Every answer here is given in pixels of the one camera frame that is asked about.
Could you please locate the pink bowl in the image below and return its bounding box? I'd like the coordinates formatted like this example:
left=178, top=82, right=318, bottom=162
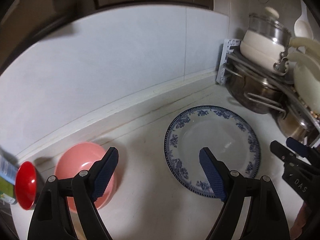
left=54, top=142, right=117, bottom=210

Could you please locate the small blue floral plate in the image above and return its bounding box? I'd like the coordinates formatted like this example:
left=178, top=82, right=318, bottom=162
left=164, top=106, right=261, bottom=198

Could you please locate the red and black bowl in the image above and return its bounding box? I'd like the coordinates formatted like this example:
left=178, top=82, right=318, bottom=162
left=15, top=161, right=45, bottom=210

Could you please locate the person's right hand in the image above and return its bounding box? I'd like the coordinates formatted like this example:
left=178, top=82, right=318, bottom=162
left=290, top=202, right=312, bottom=239

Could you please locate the lower stainless steel pot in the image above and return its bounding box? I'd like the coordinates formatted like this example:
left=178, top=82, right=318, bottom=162
left=271, top=103, right=315, bottom=142

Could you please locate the stainless steel pot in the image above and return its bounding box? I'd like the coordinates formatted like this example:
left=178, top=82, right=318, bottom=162
left=223, top=63, right=286, bottom=114
left=271, top=103, right=315, bottom=142

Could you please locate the upper stainless steel pot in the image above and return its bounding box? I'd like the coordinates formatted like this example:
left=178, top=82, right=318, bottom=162
left=223, top=63, right=286, bottom=114

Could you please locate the cream ceramic jug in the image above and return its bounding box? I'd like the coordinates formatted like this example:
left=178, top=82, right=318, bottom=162
left=287, top=37, right=319, bottom=114

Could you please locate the white blue pump bottle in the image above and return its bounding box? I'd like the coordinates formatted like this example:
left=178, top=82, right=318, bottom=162
left=0, top=150, right=18, bottom=185

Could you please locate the green dish soap bottle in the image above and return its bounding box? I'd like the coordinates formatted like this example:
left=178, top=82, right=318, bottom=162
left=0, top=177, right=16, bottom=204

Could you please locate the white pot with glass lid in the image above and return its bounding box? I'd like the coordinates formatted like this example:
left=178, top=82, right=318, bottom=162
left=240, top=7, right=291, bottom=76

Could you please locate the white metal pot rack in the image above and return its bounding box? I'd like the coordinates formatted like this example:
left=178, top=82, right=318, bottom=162
left=217, top=39, right=319, bottom=131

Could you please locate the white plastic rice spoon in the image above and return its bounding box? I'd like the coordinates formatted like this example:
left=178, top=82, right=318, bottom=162
left=294, top=0, right=313, bottom=39

